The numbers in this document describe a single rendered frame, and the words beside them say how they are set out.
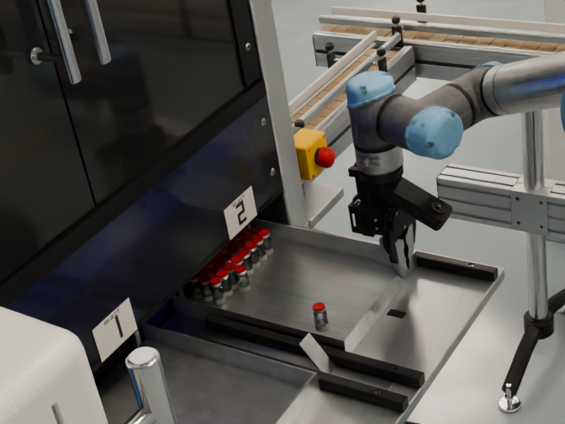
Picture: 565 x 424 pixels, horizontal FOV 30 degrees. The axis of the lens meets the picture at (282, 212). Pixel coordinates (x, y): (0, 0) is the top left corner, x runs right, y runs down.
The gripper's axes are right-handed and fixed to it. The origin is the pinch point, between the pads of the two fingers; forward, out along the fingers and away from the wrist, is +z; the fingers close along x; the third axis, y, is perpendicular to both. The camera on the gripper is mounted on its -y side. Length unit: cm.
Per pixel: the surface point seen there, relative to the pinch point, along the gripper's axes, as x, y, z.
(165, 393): 85, -29, -53
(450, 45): -83, 29, -2
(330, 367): 23.7, 1.7, 2.6
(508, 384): -66, 14, 84
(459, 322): 5.5, -11.8, 3.7
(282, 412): 37.6, 1.3, -0.1
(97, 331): 44, 27, -13
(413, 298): 2.3, -2.0, 3.5
